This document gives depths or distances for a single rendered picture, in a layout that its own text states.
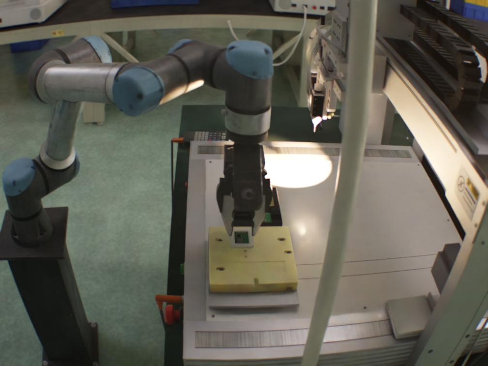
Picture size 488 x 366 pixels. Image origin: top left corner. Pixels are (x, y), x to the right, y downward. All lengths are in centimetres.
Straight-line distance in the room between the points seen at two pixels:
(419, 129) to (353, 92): 46
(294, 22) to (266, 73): 228
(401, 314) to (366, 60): 57
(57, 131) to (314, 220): 68
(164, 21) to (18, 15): 102
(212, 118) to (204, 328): 98
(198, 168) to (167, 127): 201
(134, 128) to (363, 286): 250
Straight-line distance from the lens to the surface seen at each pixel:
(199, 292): 95
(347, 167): 51
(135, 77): 77
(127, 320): 203
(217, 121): 171
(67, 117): 128
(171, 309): 94
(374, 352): 91
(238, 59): 81
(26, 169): 141
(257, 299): 92
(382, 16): 107
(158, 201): 262
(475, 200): 72
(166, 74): 80
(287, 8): 310
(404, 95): 100
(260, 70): 81
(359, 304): 96
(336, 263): 59
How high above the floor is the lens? 154
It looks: 33 degrees down
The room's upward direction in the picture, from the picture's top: 2 degrees clockwise
